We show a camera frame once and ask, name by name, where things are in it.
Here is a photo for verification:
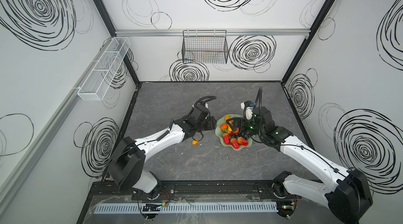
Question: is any fake strawberry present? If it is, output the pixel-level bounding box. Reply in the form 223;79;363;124
237;137;249;146
230;138;239;150
222;133;230;144

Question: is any light green wavy fruit bowl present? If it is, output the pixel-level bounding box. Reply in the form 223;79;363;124
215;116;253;151

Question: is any dark fake grape bunch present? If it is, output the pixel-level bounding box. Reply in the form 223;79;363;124
232;131;254;140

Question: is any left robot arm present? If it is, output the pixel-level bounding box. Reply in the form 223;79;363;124
105;102;216;199

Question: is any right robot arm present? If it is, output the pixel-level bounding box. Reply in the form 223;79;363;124
226;103;373;224

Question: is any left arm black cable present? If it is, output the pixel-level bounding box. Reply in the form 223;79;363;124
193;95;217;108

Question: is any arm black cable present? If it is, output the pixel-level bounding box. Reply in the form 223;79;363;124
243;86;284;147
193;95;217;108

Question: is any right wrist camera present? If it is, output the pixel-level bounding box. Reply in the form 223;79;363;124
241;101;255;122

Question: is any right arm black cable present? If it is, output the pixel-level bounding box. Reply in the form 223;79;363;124
243;86;284;147

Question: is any black wire wall basket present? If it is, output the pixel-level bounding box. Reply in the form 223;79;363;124
181;30;229;64

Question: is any white slotted cable duct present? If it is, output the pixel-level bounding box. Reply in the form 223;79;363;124
94;202;278;214

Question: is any white mesh wall shelf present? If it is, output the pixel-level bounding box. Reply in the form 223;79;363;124
77;37;131;101

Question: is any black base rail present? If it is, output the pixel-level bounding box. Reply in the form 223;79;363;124
89;179;341;201

